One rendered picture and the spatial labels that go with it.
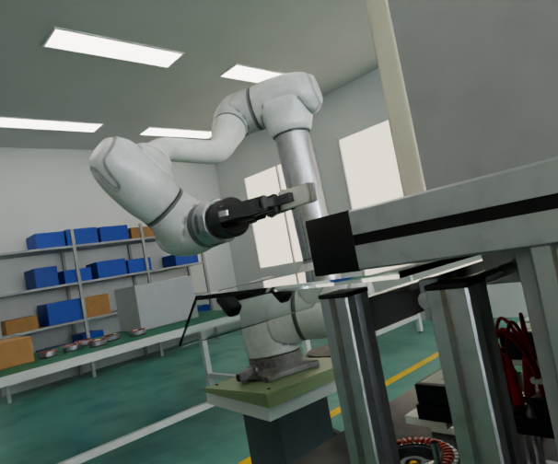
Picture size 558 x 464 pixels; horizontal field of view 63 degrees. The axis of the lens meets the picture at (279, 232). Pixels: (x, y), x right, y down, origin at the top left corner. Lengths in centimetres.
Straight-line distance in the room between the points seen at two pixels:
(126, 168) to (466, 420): 71
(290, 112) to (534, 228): 108
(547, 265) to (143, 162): 74
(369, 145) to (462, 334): 609
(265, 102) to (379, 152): 501
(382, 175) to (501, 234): 598
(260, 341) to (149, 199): 58
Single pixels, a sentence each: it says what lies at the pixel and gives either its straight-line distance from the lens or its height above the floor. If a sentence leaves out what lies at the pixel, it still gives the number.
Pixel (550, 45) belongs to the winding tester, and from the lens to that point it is 41.
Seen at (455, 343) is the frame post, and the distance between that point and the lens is 34.
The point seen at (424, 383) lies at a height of 92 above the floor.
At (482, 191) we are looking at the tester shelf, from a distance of 29.
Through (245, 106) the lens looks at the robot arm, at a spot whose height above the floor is 154.
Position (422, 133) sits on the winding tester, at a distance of 44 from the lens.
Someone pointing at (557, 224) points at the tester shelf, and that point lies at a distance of 28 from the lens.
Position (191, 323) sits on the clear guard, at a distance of 56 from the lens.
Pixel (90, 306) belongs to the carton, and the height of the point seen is 93.
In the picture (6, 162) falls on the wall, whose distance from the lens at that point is 743.
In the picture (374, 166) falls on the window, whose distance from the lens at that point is 634.
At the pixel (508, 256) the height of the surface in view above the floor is 105.
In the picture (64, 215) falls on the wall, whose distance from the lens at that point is 744.
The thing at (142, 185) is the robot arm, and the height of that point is 127.
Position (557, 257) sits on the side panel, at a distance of 29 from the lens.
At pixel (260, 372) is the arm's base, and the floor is 79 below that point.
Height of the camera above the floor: 109
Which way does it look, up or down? 3 degrees up
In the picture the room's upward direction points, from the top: 10 degrees counter-clockwise
